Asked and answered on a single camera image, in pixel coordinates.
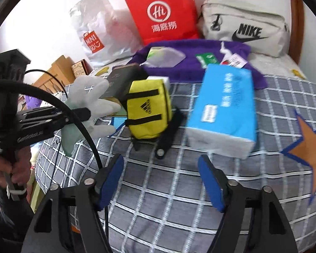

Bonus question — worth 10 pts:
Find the green wet wipes pack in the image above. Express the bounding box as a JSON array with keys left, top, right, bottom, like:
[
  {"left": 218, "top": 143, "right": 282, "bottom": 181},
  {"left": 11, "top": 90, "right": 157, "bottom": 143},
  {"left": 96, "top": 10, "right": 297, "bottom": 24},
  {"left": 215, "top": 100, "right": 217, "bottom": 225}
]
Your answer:
[{"left": 196, "top": 52, "right": 219, "bottom": 69}]

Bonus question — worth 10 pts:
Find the white mesh bag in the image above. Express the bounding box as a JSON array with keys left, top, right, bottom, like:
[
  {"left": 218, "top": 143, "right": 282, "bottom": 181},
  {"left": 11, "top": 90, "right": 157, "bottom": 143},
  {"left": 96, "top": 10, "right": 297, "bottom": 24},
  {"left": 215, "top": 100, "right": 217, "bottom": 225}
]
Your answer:
[{"left": 140, "top": 47, "right": 186, "bottom": 68}]

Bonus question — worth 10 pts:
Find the white mint glove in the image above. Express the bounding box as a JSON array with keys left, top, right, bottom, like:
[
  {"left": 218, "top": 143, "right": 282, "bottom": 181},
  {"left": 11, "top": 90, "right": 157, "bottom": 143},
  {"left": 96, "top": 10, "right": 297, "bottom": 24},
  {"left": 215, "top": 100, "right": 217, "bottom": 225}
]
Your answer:
[{"left": 60, "top": 74, "right": 122, "bottom": 157}]

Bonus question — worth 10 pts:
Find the blue tissue pack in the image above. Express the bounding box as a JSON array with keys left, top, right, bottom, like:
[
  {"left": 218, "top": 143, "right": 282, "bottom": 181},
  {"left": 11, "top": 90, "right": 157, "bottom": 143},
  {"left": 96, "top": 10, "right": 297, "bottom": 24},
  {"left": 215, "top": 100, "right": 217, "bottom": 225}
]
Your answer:
[{"left": 186, "top": 64, "right": 256, "bottom": 159}]

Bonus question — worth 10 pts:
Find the white foam sponge block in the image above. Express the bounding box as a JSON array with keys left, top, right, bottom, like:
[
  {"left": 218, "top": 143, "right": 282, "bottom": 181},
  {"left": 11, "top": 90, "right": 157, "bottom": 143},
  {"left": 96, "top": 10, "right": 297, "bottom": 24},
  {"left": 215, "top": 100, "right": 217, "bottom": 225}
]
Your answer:
[{"left": 147, "top": 76, "right": 171, "bottom": 91}]

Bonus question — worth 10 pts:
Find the small brown patterned box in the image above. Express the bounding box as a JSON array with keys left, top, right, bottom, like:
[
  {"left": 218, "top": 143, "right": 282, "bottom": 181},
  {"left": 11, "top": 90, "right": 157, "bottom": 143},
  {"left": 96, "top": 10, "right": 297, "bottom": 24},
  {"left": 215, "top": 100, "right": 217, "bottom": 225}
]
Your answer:
[{"left": 71, "top": 59, "right": 90, "bottom": 78}]

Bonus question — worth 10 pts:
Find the white miniso plastic bag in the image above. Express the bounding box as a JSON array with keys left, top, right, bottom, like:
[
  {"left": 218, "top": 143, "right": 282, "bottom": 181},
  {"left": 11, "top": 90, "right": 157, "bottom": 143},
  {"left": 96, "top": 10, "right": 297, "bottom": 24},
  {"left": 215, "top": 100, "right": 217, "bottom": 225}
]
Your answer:
[{"left": 70, "top": 0, "right": 141, "bottom": 68}]

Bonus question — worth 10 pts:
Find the beige nike waist bag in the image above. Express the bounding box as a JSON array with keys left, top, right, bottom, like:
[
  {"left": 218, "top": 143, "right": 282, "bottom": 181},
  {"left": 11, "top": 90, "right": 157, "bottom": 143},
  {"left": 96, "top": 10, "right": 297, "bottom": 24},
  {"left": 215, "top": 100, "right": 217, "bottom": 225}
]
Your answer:
[{"left": 200, "top": 0, "right": 290, "bottom": 57}]

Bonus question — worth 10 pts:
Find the purple towel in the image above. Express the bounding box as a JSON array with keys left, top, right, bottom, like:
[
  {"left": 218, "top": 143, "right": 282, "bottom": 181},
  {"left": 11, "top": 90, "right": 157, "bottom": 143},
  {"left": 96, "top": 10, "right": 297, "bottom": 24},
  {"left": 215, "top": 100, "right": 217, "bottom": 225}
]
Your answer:
[{"left": 128, "top": 39, "right": 268, "bottom": 90}]

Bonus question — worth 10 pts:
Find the wooden furniture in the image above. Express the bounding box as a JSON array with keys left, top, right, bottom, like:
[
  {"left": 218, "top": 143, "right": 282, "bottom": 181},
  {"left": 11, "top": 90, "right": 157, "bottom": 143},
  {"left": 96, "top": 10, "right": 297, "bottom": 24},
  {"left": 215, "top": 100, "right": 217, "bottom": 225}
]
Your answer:
[{"left": 33, "top": 55, "right": 75, "bottom": 94}]

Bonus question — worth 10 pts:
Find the person's left hand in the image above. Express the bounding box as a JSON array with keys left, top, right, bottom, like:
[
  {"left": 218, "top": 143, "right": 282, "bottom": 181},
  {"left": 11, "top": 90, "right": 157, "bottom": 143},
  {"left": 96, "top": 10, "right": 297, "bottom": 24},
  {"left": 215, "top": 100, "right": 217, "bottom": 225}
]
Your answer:
[{"left": 0, "top": 146, "right": 31, "bottom": 188}]

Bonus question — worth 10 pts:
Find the yellow adidas pouch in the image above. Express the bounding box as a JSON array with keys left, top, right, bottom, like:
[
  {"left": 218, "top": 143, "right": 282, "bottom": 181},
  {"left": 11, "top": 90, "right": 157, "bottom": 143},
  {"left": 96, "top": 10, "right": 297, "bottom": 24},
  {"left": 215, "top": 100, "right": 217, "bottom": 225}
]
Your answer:
[{"left": 124, "top": 78, "right": 185, "bottom": 159}]

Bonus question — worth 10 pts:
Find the black cable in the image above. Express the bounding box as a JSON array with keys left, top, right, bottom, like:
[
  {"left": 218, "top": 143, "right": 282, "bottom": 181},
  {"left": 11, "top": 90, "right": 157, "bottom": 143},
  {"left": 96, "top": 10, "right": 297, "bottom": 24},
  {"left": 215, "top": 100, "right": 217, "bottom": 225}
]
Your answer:
[{"left": 0, "top": 79, "right": 110, "bottom": 243}]

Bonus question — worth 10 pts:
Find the red paper shopping bag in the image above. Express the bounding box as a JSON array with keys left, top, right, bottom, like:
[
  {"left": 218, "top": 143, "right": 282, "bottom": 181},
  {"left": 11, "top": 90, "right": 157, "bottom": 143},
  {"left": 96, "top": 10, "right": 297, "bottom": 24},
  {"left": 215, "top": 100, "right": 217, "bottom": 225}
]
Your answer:
[{"left": 125, "top": 0, "right": 199, "bottom": 45}]

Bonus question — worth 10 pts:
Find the white persimmon snack packet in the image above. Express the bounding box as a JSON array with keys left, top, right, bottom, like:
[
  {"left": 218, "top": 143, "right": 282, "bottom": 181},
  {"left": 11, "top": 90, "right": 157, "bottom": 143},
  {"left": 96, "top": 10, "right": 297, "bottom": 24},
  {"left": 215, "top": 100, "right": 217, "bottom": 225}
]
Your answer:
[{"left": 220, "top": 53, "right": 248, "bottom": 69}]

